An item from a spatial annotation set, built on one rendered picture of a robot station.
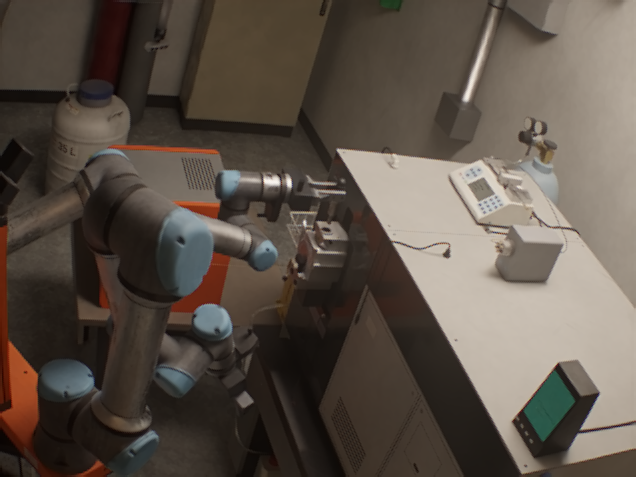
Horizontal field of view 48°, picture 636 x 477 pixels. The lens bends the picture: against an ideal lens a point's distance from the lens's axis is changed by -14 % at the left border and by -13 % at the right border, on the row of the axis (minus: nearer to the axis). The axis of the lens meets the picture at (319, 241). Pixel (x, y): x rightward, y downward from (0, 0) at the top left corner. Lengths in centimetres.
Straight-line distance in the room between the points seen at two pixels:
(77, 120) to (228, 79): 155
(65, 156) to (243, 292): 162
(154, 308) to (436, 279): 83
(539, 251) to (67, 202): 113
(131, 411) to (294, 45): 416
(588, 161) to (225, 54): 288
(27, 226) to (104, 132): 229
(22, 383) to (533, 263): 127
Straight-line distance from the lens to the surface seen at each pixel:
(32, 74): 552
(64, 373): 146
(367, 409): 203
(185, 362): 149
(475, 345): 170
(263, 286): 289
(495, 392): 160
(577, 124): 311
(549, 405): 148
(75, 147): 406
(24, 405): 170
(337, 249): 217
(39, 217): 178
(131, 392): 131
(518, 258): 192
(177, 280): 115
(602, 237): 294
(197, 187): 254
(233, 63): 522
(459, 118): 366
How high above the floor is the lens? 241
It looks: 32 degrees down
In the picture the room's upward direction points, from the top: 17 degrees clockwise
